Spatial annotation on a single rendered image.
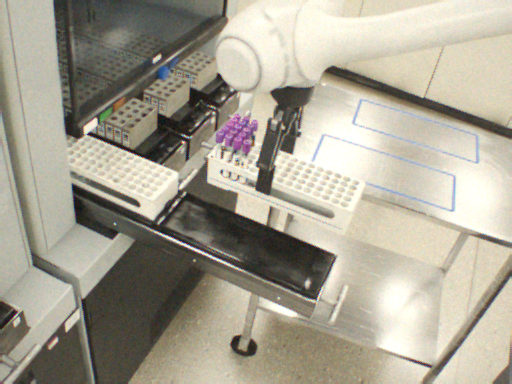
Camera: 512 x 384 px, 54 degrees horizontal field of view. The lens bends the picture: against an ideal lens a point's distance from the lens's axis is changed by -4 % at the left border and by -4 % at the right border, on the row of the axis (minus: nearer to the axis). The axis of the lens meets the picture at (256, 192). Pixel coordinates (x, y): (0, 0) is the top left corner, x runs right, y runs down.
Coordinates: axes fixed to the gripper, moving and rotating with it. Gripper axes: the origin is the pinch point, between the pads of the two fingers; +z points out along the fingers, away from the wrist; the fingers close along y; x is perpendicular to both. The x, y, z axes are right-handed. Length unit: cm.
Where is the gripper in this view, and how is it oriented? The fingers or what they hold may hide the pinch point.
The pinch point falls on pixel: (275, 168)
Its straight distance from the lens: 103.3
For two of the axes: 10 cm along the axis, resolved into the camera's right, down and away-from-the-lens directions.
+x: -9.0, -3.7, 2.3
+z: -1.4, 7.4, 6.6
